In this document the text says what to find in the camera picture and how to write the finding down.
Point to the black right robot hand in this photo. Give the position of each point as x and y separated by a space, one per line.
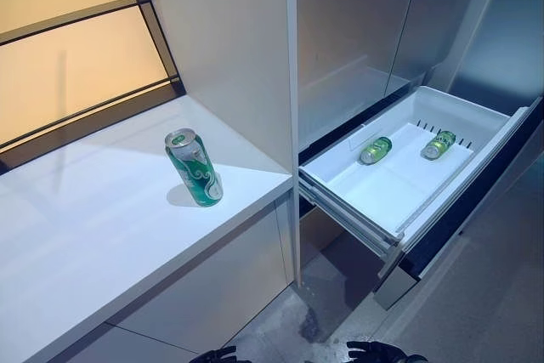
382 354

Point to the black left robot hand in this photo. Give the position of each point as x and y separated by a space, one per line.
214 356

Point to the tall green beer can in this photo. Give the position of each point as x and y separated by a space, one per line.
200 171

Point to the fridge drawer with white bin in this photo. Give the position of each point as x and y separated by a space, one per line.
382 193

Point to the stainless steel fridge door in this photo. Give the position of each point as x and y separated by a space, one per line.
433 18
340 40

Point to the white counter cabinet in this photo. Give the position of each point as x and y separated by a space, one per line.
212 295

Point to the short green soda can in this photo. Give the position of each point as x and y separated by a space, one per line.
375 150
438 145

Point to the tall white cabinet panel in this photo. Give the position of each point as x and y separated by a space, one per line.
234 61

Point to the backlit panel with black frame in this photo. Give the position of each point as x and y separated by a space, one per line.
64 61

